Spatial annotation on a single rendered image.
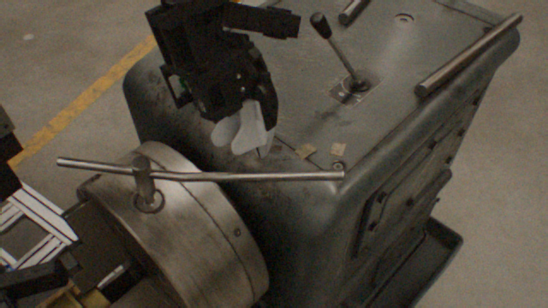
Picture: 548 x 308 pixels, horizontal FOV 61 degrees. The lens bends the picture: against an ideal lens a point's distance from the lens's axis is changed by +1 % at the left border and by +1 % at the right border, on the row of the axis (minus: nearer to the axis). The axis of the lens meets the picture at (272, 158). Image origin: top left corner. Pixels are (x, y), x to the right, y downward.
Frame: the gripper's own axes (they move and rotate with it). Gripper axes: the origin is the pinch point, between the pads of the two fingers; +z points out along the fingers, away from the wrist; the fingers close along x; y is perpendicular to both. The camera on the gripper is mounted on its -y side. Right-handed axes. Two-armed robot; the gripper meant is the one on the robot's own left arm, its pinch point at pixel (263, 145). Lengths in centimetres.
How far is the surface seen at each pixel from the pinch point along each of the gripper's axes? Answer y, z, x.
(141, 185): 13.3, -0.4, -7.8
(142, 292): 19.1, 17.3, -12.1
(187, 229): 11.5, 7.8, -5.6
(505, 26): -49, 6, 7
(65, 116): -25, 67, -207
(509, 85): -211, 119, -56
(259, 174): 4.1, 0.3, 3.5
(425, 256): -50, 78, -11
